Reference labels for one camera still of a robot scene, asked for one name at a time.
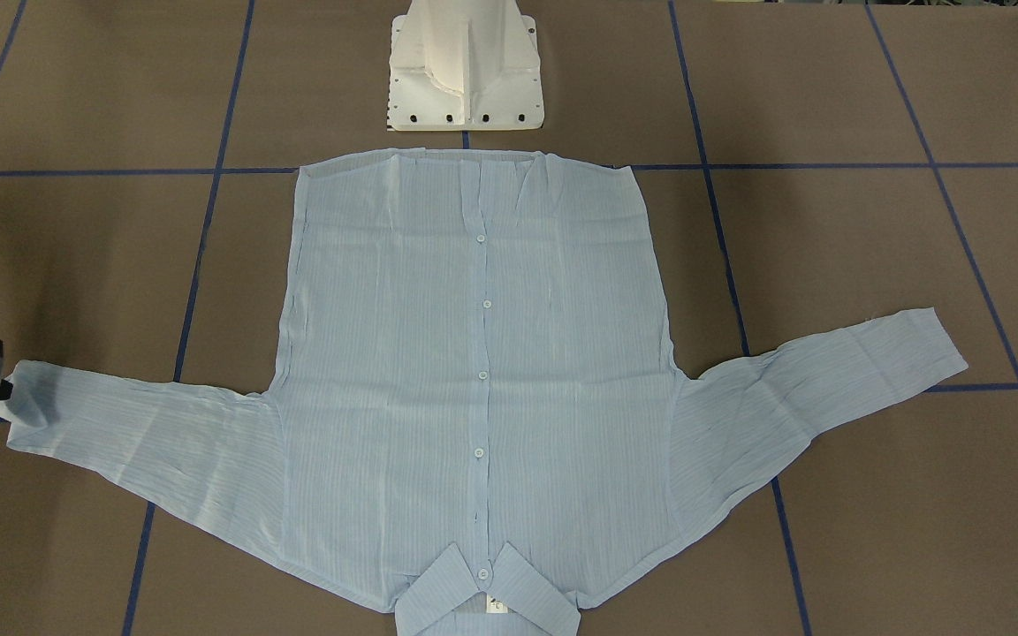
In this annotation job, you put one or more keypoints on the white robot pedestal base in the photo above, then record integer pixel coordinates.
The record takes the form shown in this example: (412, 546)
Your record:
(464, 66)

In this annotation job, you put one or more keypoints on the light blue button-up shirt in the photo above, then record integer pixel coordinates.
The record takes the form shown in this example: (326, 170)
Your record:
(476, 421)

